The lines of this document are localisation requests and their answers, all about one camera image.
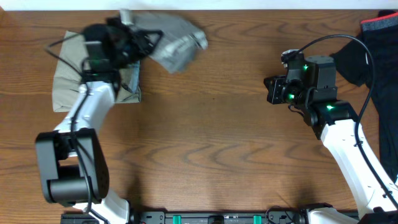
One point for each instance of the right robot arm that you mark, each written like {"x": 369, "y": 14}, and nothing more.
{"x": 309, "y": 88}

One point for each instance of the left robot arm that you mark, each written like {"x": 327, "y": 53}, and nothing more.
{"x": 72, "y": 167}

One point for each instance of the folded khaki shorts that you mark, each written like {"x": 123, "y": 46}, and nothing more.
{"x": 66, "y": 81}

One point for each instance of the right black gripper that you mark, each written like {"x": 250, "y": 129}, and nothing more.
{"x": 275, "y": 89}

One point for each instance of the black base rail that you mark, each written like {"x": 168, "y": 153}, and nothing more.
{"x": 273, "y": 216}

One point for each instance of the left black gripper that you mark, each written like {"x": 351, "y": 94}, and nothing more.
{"x": 134, "y": 41}

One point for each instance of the grey shorts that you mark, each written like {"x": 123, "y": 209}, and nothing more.
{"x": 179, "y": 43}

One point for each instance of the black t-shirt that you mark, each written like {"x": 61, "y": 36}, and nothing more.
{"x": 351, "y": 64}

